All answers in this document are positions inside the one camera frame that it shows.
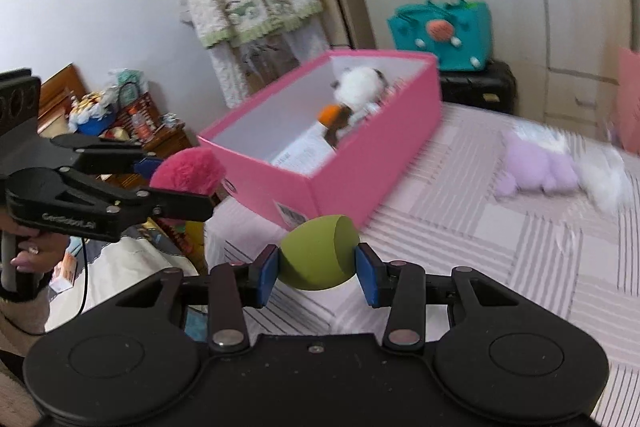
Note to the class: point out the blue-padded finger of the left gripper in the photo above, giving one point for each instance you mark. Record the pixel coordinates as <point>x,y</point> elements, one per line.
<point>94,155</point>
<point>83,206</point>

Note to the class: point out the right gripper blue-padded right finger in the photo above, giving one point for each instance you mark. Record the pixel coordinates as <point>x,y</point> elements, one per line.
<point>398,286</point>

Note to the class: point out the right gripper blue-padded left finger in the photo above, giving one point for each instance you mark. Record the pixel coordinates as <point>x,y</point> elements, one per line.
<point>231,288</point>

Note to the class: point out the red fluffy heart plush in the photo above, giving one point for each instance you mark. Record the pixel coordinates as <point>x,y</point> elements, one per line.
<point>194,170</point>

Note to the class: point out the green makeup sponge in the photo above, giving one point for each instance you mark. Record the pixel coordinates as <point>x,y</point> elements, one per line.
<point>319,254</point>

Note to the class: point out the orange makeup sponge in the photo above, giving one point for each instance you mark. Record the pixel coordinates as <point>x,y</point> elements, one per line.
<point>328,114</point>

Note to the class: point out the white brown plush animal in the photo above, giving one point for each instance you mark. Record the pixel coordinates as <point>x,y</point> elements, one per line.
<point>360,91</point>

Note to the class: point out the person's left hand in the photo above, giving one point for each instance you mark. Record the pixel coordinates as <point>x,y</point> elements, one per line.
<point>39,252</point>

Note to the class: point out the white paper in box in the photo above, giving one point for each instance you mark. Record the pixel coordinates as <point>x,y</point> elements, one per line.
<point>307,153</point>

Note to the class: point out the pink cardboard shoe box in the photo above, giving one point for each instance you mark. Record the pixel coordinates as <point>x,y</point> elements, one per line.
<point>368,160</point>

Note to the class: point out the purple plush toy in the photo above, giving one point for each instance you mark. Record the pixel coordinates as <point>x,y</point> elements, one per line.
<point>529,167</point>

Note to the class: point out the black suitcase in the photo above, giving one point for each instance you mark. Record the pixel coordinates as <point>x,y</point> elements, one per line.
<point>493,88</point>

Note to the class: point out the white fluffy plush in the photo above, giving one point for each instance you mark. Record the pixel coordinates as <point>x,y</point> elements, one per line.
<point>600,173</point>

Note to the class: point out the teal felt handbag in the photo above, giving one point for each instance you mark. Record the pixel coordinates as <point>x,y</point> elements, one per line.
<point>459,34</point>

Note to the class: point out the pink paper gift bag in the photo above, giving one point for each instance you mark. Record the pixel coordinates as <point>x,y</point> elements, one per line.
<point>626,111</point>

